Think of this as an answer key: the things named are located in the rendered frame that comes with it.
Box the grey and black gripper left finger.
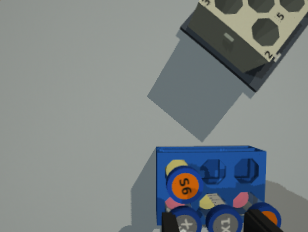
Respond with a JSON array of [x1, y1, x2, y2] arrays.
[[162, 212, 180, 232]]

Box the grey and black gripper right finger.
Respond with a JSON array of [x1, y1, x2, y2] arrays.
[[243, 209, 283, 232]]

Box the blue tube rack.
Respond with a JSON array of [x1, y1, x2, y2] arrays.
[[156, 146, 266, 226]]

